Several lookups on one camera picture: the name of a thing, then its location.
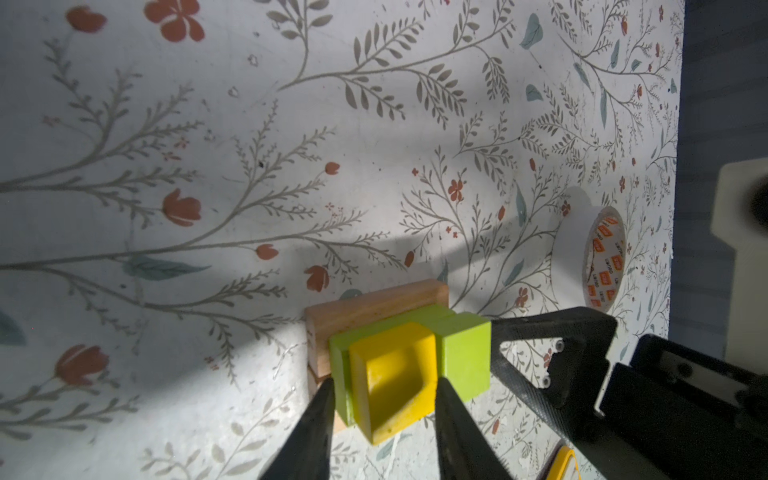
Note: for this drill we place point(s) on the green cube block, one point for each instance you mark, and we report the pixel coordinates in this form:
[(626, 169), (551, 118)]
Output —
[(463, 352)]

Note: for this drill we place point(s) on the clear tape roll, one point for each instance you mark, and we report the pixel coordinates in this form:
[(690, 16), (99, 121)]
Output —
[(589, 254)]

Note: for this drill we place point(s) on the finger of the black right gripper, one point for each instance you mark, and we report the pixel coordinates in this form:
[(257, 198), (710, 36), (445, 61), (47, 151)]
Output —
[(576, 372)]

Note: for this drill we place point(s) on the yellow calculator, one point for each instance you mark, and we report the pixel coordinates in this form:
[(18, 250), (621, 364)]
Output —
[(564, 466)]

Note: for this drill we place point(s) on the yellow cube block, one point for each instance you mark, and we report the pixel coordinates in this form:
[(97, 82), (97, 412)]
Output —
[(394, 380)]

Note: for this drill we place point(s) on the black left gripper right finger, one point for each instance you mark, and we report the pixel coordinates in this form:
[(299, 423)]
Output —
[(463, 452)]

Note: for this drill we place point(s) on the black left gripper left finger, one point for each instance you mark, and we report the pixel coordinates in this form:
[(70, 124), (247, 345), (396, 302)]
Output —
[(306, 452)]

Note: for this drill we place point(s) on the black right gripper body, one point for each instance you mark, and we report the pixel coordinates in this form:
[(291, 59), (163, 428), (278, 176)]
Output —
[(675, 413)]

